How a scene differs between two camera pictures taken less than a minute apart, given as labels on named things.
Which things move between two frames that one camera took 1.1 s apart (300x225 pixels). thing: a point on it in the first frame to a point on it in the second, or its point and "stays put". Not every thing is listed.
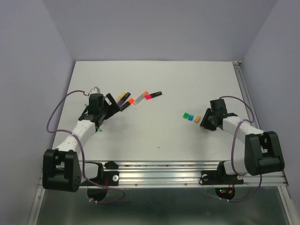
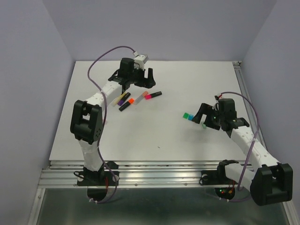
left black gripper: x=113 y=108 to x=149 y=82
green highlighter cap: x=185 y=115 stays put
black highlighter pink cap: x=150 y=96 stays put
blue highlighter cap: x=191 y=117 stays put
